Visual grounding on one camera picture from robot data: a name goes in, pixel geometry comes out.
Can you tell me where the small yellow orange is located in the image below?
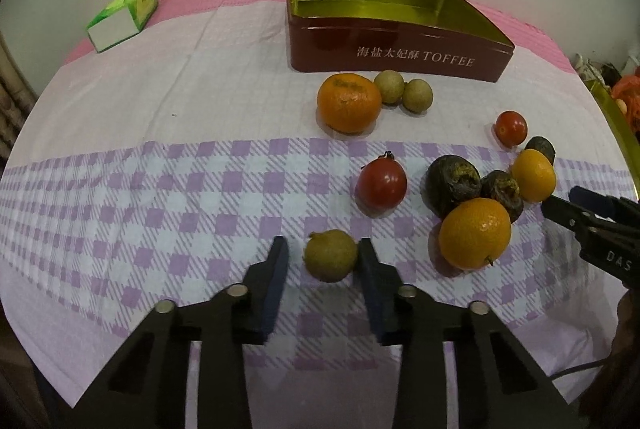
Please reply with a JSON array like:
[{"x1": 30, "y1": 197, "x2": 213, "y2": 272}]
[{"x1": 510, "y1": 149, "x2": 556, "y2": 202}]

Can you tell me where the small dark passion fruit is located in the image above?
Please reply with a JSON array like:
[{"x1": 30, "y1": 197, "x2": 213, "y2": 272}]
[{"x1": 525, "y1": 136, "x2": 556, "y2": 164}]

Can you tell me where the large yellow orange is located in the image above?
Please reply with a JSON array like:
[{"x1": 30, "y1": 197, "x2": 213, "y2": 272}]
[{"x1": 438, "y1": 197, "x2": 512, "y2": 271}]

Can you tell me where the small red cherry tomato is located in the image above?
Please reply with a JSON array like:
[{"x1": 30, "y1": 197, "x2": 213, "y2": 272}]
[{"x1": 494, "y1": 110, "x2": 528, "y2": 148}]

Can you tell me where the large dark passion fruit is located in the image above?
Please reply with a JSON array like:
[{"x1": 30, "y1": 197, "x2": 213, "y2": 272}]
[{"x1": 423, "y1": 155, "x2": 482, "y2": 219}]

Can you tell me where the red tomato with stem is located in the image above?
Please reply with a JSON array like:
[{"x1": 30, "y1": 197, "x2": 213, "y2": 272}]
[{"x1": 355, "y1": 150, "x2": 408, "y2": 213}]

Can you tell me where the brown longan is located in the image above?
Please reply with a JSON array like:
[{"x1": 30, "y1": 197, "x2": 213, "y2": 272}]
[
  {"x1": 374, "y1": 70, "x2": 405, "y2": 106},
  {"x1": 304, "y1": 230, "x2": 358, "y2": 283},
  {"x1": 402, "y1": 79, "x2": 434, "y2": 115}
]

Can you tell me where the gold tin lid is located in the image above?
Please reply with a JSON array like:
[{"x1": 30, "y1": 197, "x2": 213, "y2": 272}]
[{"x1": 585, "y1": 80, "x2": 639, "y2": 196}]

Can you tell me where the orange clutter pile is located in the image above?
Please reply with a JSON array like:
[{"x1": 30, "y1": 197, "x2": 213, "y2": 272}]
[{"x1": 611, "y1": 74, "x2": 640, "y2": 133}]

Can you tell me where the checkered pink purple tablecloth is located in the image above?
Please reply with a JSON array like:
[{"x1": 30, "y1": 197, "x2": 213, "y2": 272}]
[{"x1": 1, "y1": 0, "x2": 634, "y2": 428}]

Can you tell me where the large orange tangerine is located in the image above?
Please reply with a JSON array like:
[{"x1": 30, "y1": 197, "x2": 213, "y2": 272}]
[{"x1": 317, "y1": 74, "x2": 382, "y2": 134}]

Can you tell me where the red toffee tin box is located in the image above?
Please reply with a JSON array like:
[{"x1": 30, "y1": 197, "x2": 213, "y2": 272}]
[{"x1": 286, "y1": 0, "x2": 514, "y2": 82}]

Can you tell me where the green tissue pack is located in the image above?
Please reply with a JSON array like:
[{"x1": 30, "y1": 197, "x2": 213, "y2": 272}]
[{"x1": 86, "y1": 0, "x2": 158, "y2": 53}]

